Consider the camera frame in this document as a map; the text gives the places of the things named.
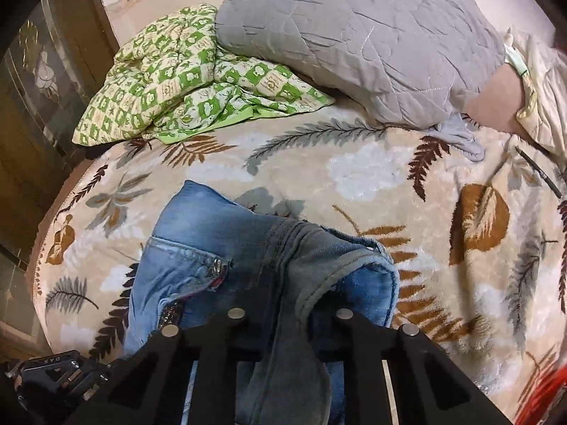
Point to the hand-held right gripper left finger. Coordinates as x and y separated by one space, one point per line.
221 341

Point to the pink pillow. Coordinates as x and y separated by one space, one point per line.
491 97

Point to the green checkered quilt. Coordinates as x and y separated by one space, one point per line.
177 75

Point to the leaf print fleece blanket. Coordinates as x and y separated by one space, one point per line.
354 177

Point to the grey quilted pillow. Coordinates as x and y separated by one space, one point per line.
354 31

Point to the wooden cabinet with glass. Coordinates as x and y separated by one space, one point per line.
44 141

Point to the cream quilted cloth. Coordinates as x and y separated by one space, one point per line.
549 88

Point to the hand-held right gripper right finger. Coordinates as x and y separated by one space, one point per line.
354 345

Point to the black pen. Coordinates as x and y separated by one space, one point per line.
538 170

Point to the blue denim pants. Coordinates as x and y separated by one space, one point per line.
248 252

